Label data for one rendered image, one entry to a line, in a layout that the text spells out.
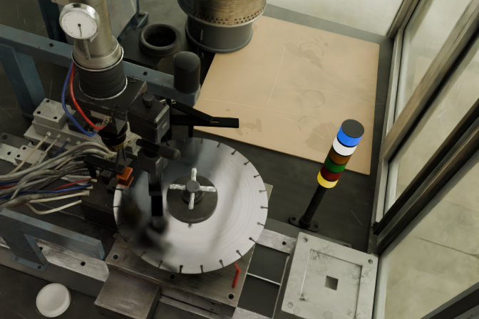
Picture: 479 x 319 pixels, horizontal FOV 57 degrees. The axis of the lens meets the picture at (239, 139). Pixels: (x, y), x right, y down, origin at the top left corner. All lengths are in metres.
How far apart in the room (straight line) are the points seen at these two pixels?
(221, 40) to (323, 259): 0.82
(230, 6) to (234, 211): 0.67
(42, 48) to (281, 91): 0.73
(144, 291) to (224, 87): 0.71
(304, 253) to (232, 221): 0.18
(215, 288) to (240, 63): 0.81
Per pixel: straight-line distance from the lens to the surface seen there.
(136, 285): 1.04
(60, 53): 1.14
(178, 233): 0.94
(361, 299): 1.01
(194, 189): 0.92
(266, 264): 1.14
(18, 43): 1.20
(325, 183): 1.00
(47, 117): 1.22
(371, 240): 1.24
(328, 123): 1.42
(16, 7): 1.81
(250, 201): 0.98
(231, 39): 1.52
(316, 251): 1.02
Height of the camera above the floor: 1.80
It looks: 53 degrees down
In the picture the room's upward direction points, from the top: 10 degrees clockwise
